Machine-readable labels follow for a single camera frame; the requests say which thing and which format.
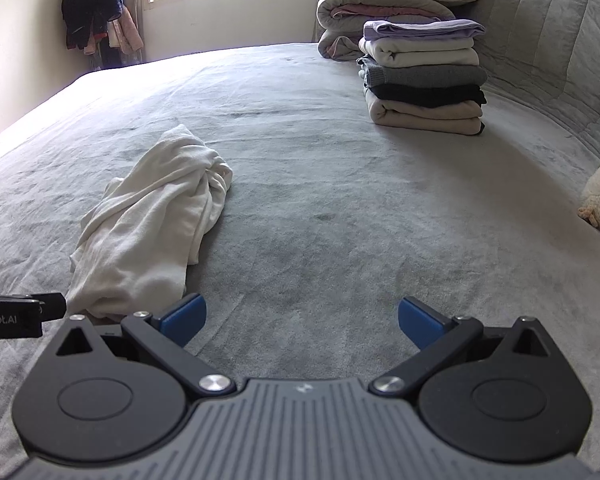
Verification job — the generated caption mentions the folded beige garment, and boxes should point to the folded beige garment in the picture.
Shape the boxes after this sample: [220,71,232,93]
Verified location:
[365,95,485,137]

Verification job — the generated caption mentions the folded white garment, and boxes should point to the folded white garment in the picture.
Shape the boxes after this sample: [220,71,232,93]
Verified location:
[358,35,481,68]

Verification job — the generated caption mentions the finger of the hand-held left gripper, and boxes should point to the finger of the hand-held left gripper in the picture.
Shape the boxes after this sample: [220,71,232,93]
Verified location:
[0,293,67,321]

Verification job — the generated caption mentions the pink hanging garment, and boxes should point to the pink hanging garment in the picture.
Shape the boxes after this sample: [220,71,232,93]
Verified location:
[107,7,144,56]

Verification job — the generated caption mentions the folded grey sweater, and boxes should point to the folded grey sweater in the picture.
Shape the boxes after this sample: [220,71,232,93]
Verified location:
[357,55,488,88]

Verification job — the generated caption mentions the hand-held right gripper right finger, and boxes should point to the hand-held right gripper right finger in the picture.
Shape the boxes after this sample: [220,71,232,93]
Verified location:
[369,296,563,398]

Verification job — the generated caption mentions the white pants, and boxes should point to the white pants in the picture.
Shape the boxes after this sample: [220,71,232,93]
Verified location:
[66,123,233,322]

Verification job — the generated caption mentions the grey pink folded quilt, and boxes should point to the grey pink folded quilt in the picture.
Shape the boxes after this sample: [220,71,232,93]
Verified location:
[316,0,456,61]

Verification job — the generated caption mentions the folded purple garment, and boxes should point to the folded purple garment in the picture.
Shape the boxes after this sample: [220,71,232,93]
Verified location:
[364,19,486,41]

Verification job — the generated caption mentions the grey quilted headboard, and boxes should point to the grey quilted headboard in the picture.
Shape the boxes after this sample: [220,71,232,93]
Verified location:
[460,0,600,161]

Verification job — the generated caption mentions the folded black garment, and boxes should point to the folded black garment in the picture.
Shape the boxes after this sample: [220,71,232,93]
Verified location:
[365,81,487,109]

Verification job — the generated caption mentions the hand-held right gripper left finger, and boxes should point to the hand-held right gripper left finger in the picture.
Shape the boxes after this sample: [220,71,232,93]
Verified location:
[44,292,238,398]

